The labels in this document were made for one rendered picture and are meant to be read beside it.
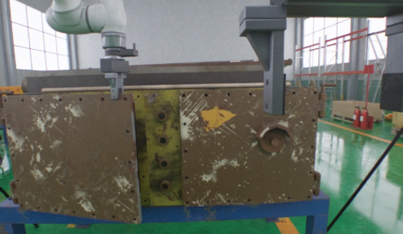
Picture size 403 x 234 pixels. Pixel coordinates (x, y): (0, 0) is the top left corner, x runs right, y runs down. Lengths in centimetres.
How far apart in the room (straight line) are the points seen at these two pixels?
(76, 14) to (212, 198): 96
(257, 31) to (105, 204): 97
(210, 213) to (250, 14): 108
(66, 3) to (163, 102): 51
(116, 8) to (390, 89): 81
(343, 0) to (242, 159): 86
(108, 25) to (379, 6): 78
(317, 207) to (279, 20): 121
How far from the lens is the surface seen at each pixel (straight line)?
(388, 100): 29
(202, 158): 99
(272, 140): 98
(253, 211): 122
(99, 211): 110
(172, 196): 111
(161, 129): 99
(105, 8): 88
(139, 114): 99
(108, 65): 82
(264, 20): 21
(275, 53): 21
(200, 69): 102
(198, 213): 119
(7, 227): 161
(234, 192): 108
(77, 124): 100
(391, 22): 30
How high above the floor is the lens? 126
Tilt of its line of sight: 7 degrees down
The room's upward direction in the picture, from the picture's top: 1 degrees counter-clockwise
